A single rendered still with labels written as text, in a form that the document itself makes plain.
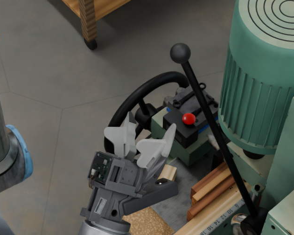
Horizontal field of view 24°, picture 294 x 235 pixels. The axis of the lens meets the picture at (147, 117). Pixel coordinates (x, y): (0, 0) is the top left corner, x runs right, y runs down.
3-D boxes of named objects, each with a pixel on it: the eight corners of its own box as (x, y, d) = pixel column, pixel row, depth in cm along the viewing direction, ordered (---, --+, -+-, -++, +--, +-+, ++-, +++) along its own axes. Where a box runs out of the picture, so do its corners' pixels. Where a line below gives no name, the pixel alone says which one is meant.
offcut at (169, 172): (170, 190, 157) (170, 183, 153) (153, 185, 157) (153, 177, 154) (176, 175, 159) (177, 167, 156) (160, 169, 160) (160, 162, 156)
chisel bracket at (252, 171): (244, 146, 153) (248, 125, 146) (290, 187, 147) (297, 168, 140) (220, 164, 151) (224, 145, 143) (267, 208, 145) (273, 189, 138)
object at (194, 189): (246, 153, 162) (248, 141, 158) (251, 157, 161) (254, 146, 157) (189, 198, 155) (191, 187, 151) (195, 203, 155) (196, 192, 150)
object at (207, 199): (264, 155, 162) (267, 144, 157) (269, 161, 161) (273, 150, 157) (186, 219, 153) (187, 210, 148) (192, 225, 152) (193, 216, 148)
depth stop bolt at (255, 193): (252, 200, 149) (259, 179, 141) (259, 206, 148) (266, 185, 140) (246, 206, 148) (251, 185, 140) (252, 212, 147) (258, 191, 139)
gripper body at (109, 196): (116, 154, 110) (93, 225, 110) (158, 167, 115) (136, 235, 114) (95, 146, 117) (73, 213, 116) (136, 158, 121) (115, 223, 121)
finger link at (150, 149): (155, 128, 106) (124, 167, 111) (185, 138, 109) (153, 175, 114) (150, 114, 108) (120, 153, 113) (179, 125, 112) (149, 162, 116)
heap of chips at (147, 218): (137, 193, 156) (137, 188, 154) (174, 231, 151) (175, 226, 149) (109, 215, 153) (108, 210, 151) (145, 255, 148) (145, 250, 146)
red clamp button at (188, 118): (189, 112, 155) (189, 109, 154) (198, 120, 153) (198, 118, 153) (179, 119, 154) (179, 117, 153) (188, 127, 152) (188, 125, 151)
